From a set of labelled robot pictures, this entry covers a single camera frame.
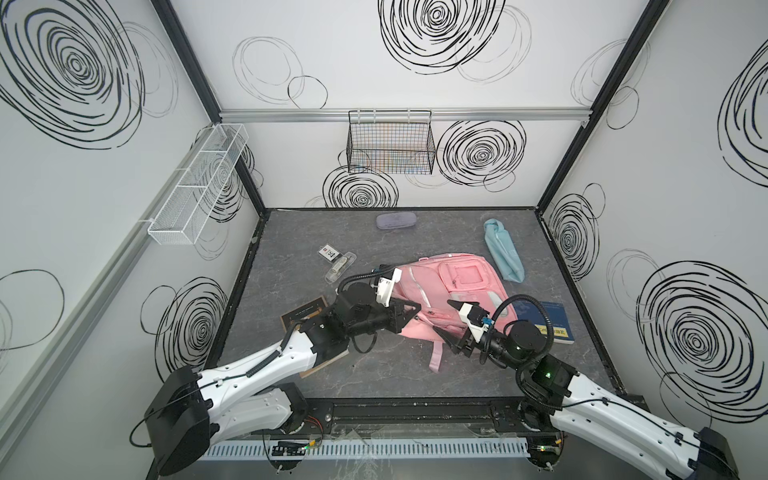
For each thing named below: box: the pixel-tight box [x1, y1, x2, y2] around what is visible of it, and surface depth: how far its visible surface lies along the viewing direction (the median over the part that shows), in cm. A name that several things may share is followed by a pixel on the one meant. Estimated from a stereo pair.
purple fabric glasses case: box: [376, 212, 417, 230], surface depth 116 cm
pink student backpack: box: [391, 253, 508, 372], surface depth 93 cm
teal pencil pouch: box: [483, 218, 525, 283], surface depth 105 cm
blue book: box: [513, 301, 575, 344], surface depth 93 cm
